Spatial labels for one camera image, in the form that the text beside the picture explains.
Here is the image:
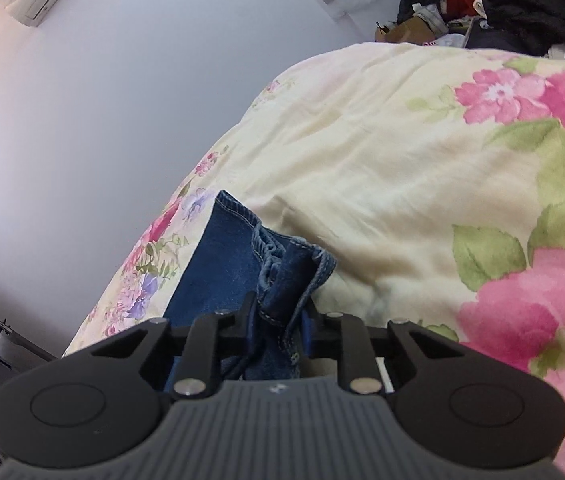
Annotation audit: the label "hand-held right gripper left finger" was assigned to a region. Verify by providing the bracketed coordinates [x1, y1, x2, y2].
[65, 291, 258, 401]

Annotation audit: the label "blue denim pants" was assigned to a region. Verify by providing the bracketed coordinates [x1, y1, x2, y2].
[162, 189, 338, 382]

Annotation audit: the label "floral blanket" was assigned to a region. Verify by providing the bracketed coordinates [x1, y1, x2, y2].
[62, 41, 565, 480]

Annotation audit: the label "cardboard box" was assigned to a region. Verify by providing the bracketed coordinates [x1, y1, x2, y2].
[375, 15, 439, 44]

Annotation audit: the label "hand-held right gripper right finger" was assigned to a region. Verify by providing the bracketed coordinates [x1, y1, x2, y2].
[301, 305, 464, 395]

